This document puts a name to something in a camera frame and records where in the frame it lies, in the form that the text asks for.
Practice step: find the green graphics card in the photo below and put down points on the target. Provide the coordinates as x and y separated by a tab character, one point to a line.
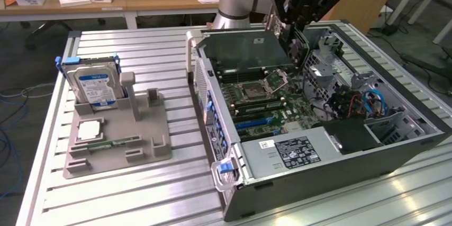
296	50

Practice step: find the black power adapter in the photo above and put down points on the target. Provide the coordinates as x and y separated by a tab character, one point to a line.
388	29

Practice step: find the silver metal disk bay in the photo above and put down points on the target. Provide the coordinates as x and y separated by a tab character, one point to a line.
324	72

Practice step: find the metal socket cover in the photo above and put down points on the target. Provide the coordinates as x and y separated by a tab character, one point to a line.
278	77

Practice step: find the black RAM slot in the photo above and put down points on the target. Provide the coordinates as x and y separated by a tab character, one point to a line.
258	106
234	73
236	76
256	103
261	109
237	80
253	99
232	70

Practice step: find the CPU socket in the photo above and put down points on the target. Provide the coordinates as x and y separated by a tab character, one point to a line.
253	90

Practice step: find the wooden desk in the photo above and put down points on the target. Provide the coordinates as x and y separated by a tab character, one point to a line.
158	1

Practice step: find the green motherboard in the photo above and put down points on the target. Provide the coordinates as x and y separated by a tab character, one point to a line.
300	112

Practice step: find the blue card retention clip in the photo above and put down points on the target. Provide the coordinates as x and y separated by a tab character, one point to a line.
214	124
210	110
208	98
218	136

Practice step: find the blue PCIe expansion slot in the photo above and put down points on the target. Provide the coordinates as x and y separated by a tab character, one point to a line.
256	122

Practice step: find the silver chipset heatsink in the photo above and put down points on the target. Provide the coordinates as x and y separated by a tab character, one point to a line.
292	128

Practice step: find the black plastic shroud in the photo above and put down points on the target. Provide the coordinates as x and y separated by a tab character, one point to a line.
349	136

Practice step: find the grey power supply unit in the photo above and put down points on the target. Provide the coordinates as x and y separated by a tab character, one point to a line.
261	162

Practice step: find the hard disk with blue label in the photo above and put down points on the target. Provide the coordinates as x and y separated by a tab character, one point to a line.
93	88

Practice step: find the grey parts rack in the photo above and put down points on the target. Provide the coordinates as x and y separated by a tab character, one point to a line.
148	136

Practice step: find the hard drive with blue label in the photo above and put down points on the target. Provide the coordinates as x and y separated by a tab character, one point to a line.
72	60

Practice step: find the blue case release latch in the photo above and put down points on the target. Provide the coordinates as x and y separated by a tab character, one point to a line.
224	169

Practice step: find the black open PC case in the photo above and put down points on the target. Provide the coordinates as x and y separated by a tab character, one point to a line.
317	189

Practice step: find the black chair base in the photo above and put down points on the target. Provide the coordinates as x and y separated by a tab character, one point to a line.
33	38

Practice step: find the silver CPU chip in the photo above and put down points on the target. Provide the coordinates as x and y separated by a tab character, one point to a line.
88	130

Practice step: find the green RAM stick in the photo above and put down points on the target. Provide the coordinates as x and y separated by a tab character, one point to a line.
105	145

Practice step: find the white table frame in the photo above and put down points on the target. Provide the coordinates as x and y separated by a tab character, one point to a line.
442	30

